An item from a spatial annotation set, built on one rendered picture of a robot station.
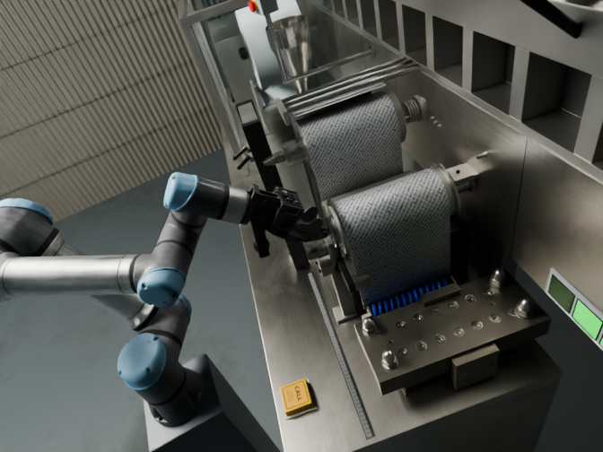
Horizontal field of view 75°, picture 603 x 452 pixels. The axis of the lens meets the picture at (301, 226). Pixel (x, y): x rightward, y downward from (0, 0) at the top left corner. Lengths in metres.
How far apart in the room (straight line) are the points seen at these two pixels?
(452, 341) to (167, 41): 3.50
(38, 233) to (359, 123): 0.77
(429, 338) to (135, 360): 0.68
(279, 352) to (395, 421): 0.36
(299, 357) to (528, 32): 0.89
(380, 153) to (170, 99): 3.19
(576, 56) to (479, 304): 0.57
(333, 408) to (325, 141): 0.65
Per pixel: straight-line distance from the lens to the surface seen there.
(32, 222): 1.04
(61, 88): 4.03
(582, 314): 0.85
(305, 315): 1.21
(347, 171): 1.04
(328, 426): 1.04
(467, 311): 1.01
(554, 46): 0.71
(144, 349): 1.05
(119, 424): 2.51
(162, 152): 4.22
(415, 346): 0.96
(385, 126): 1.03
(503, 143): 0.85
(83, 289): 0.84
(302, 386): 1.07
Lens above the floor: 1.85
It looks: 40 degrees down
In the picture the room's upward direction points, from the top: 18 degrees counter-clockwise
